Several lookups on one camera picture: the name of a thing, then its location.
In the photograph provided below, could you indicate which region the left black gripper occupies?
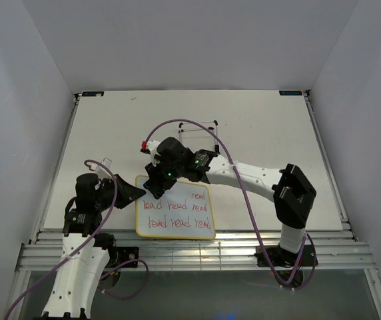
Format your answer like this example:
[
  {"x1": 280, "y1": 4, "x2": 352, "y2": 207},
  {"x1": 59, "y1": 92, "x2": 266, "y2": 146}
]
[{"x1": 95, "y1": 173, "x2": 147, "y2": 211}]

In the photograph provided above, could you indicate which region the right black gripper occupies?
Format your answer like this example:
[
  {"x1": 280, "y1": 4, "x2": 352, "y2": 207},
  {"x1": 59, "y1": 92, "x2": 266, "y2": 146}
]
[{"x1": 146, "y1": 156, "x2": 183, "y2": 193}]

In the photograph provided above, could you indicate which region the yellow framed whiteboard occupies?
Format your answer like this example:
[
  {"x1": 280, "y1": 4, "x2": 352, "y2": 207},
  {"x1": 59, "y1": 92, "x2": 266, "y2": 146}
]
[{"x1": 135, "y1": 182, "x2": 216, "y2": 240}]

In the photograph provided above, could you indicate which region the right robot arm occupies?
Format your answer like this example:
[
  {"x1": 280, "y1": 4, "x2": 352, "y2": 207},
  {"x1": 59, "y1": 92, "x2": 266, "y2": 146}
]
[{"x1": 141, "y1": 137, "x2": 316, "y2": 267}]

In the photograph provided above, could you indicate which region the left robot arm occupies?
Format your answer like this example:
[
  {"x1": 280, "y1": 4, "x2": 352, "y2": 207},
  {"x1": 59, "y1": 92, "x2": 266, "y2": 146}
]
[{"x1": 41, "y1": 173, "x2": 146, "y2": 319}]

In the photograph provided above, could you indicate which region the left blue corner label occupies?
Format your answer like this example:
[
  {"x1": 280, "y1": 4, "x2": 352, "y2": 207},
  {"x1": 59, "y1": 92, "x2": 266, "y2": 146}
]
[{"x1": 81, "y1": 91, "x2": 105, "y2": 97}]

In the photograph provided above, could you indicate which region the blue corner label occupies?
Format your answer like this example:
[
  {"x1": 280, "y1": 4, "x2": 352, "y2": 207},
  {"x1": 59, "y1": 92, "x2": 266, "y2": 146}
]
[
  {"x1": 81, "y1": 91, "x2": 105, "y2": 97},
  {"x1": 279, "y1": 90, "x2": 302, "y2": 96}
]

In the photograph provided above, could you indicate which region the right blue corner label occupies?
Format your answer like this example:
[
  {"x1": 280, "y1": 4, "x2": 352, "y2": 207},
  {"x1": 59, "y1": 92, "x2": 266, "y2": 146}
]
[{"x1": 279, "y1": 90, "x2": 302, "y2": 96}]

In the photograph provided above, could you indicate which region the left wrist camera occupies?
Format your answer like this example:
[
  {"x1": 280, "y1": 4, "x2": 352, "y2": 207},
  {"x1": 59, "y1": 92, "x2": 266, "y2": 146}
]
[{"x1": 93, "y1": 158, "x2": 112, "y2": 180}]

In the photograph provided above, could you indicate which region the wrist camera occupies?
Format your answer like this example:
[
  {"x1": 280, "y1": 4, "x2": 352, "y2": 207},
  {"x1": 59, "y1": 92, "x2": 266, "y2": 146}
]
[
  {"x1": 140, "y1": 140, "x2": 160, "y2": 157},
  {"x1": 93, "y1": 158, "x2": 112, "y2": 180}
]

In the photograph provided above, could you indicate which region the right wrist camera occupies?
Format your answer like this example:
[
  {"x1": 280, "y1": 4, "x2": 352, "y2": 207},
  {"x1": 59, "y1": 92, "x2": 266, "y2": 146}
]
[{"x1": 140, "y1": 140, "x2": 160, "y2": 157}]

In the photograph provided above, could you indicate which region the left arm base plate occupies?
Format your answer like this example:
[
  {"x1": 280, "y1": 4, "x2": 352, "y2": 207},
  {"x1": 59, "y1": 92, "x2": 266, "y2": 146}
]
[{"x1": 105, "y1": 246, "x2": 139, "y2": 269}]

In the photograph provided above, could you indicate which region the wire whiteboard stand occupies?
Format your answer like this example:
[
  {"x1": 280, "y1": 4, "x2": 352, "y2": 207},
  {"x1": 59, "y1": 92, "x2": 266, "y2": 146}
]
[{"x1": 178, "y1": 120, "x2": 220, "y2": 154}]

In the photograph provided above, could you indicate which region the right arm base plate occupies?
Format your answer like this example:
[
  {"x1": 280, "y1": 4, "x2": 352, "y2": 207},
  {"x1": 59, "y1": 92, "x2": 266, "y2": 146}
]
[{"x1": 253, "y1": 245, "x2": 320, "y2": 267}]

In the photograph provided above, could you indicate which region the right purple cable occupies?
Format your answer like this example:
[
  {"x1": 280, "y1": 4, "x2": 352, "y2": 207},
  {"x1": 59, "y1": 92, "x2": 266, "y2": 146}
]
[{"x1": 143, "y1": 118, "x2": 317, "y2": 291}]

